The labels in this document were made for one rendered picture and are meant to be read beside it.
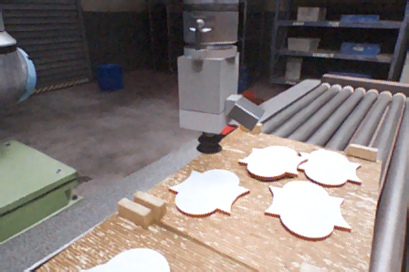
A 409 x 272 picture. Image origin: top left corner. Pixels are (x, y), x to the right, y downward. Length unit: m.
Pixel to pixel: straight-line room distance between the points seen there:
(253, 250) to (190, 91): 0.23
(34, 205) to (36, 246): 0.11
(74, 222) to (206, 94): 0.30
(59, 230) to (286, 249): 0.35
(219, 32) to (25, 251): 0.41
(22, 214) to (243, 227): 0.38
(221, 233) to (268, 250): 0.07
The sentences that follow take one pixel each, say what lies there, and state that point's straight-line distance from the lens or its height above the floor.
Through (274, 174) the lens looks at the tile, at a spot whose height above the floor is 0.95.
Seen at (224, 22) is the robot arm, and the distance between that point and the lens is 0.38.
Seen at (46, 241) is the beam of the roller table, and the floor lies 0.92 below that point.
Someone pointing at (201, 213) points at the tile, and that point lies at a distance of 0.45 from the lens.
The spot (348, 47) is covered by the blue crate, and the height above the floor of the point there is 0.73.
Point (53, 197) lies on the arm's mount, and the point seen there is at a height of 0.91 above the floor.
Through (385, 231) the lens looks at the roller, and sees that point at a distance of 0.54.
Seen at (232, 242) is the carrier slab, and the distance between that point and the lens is 0.42.
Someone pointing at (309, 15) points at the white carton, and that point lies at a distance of 5.10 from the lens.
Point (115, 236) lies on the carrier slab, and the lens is 0.44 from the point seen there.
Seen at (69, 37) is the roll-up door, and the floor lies 0.82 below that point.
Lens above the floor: 1.23
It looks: 24 degrees down
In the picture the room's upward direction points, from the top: straight up
